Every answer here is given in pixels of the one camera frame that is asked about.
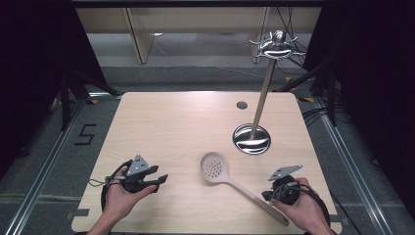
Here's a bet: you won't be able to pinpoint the person's left hand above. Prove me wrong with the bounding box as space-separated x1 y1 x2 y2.
103 165 158 223

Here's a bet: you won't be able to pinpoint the right hand-held gripper cable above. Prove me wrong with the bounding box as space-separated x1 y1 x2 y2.
270 182 356 235

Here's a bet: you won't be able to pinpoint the black floor cables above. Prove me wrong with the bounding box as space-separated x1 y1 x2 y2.
300 105 347 127

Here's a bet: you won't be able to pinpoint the dark curtain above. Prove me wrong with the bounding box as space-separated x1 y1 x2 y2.
0 5 107 179
304 5 415 212

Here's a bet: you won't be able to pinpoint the black tripod stand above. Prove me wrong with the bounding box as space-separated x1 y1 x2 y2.
58 69 119 132
273 61 340 127

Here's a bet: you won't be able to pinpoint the person's right hand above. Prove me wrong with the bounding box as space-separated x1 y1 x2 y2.
274 176 331 231

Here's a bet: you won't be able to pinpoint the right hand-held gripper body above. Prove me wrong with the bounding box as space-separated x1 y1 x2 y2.
267 164 303 207

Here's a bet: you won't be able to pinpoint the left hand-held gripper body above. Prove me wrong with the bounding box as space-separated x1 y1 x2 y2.
121 154 155 194

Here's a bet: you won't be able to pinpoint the beige slotted spoon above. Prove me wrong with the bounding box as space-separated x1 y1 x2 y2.
200 151 291 227

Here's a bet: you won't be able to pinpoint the metal utensil stand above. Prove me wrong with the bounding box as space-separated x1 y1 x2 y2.
231 29 307 156

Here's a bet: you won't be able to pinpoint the left hand-held gripper cable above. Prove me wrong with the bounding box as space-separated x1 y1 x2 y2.
88 159 134 213

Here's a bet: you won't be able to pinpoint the hand-held gripper cable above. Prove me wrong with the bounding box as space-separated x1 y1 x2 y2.
88 159 134 213
270 182 356 235

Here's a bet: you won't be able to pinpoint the aluminium floor rail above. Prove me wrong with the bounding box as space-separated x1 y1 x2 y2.
4 91 124 235
312 97 393 235

